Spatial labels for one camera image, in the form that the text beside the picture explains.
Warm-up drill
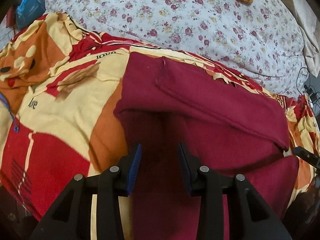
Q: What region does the maroon sweater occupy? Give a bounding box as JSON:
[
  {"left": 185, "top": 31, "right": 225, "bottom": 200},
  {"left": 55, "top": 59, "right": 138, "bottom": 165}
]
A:
[{"left": 114, "top": 53, "right": 298, "bottom": 239}]

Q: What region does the white floral quilt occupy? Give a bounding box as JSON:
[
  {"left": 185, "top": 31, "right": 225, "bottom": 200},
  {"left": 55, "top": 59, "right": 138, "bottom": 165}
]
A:
[{"left": 45, "top": 0, "right": 309, "bottom": 98}]

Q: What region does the beige cloth at right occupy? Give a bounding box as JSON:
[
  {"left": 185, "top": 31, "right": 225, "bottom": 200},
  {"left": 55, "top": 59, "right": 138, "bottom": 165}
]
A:
[{"left": 292, "top": 0, "right": 319, "bottom": 77}]

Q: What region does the blue plastic bag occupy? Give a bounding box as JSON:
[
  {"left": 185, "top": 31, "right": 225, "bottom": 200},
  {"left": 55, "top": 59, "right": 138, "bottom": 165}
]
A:
[{"left": 16, "top": 0, "right": 46, "bottom": 30}]

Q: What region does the black charging cable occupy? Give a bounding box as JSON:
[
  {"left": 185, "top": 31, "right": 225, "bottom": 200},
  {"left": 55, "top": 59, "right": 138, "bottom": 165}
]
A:
[{"left": 296, "top": 67, "right": 316, "bottom": 111}]

